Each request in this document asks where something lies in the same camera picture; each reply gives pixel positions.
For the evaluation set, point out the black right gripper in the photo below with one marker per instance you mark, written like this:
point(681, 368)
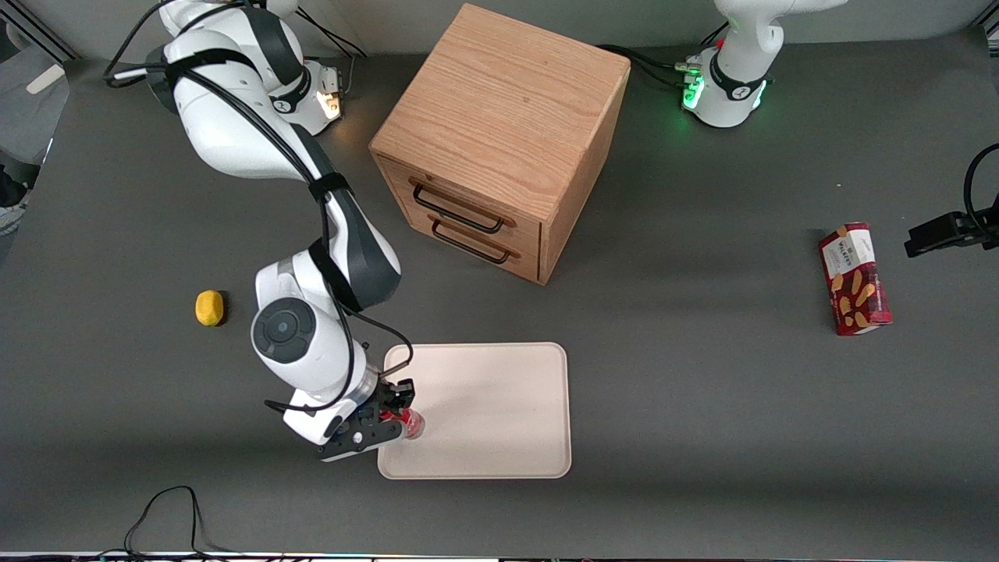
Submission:
point(388, 397)

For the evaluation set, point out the wooden drawer cabinet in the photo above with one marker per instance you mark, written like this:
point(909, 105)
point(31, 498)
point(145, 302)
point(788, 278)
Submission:
point(507, 101)

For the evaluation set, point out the white sneaker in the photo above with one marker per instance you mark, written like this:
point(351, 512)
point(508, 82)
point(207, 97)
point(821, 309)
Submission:
point(12, 218)

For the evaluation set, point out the wooden drawer front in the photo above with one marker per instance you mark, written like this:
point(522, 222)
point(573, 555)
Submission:
point(527, 265)
point(468, 204)

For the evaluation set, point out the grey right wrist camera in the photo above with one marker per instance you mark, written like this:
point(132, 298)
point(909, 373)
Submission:
point(359, 445)

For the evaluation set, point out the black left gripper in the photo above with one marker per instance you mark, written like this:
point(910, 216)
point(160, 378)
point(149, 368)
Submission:
point(939, 232)

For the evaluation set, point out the red coke bottle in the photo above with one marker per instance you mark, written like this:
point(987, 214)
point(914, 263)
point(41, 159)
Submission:
point(414, 424)

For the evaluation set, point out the beige tape strip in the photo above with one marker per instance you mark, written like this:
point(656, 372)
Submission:
point(45, 79)

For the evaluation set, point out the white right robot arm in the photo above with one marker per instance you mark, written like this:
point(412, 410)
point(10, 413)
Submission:
point(226, 133)

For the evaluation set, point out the dark grey table mat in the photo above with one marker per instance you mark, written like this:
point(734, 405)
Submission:
point(702, 437)

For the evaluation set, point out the yellow lemon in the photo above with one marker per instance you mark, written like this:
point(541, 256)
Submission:
point(209, 308)

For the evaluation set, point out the red cookie box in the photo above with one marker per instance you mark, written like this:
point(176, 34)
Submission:
point(855, 281)

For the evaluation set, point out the beige rectangular tray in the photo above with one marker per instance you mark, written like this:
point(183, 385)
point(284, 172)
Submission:
point(499, 406)

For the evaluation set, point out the black frame strut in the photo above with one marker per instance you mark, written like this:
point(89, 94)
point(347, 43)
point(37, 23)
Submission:
point(48, 37)
point(991, 31)

